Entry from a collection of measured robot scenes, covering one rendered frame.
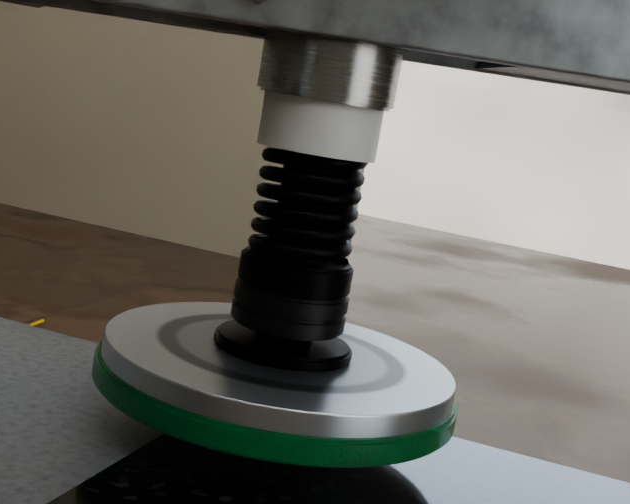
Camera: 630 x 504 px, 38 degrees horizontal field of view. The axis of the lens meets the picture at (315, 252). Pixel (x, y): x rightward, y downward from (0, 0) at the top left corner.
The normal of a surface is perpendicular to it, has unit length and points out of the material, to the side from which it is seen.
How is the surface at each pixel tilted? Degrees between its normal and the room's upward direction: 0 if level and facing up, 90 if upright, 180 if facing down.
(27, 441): 0
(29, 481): 0
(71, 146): 90
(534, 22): 90
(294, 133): 90
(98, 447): 0
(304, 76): 90
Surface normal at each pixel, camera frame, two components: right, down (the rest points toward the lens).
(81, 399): 0.17, -0.97
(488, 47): 0.12, 0.18
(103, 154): -0.30, 0.11
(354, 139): 0.57, 0.23
